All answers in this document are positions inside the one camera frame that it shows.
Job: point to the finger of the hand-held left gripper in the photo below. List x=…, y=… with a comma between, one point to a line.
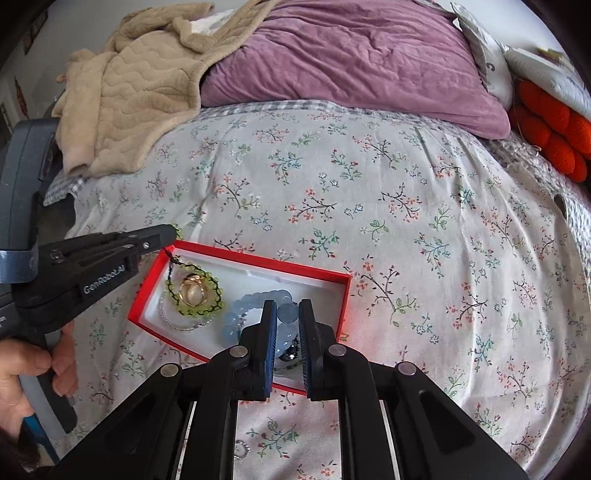
x=129, y=242

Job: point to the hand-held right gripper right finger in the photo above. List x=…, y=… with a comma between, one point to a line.
x=308, y=350

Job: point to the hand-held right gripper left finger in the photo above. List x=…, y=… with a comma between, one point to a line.
x=268, y=350

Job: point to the red cardboard box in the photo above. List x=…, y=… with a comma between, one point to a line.
x=152, y=295

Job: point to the green beaded pendant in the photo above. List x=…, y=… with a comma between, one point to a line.
x=214, y=295

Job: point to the person's left hand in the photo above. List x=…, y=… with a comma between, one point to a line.
x=23, y=383

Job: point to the floral bed sheet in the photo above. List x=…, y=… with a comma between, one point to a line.
x=369, y=221

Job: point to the beige quilted blanket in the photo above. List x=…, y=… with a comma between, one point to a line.
x=138, y=92

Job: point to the purple pillow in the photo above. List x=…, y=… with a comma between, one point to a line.
x=360, y=60

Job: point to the orange knotted cushion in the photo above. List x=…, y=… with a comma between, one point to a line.
x=554, y=124

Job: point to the white printed pillow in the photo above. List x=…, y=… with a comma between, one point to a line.
x=491, y=64

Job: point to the white plastic bag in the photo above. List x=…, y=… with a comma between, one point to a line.
x=540, y=71

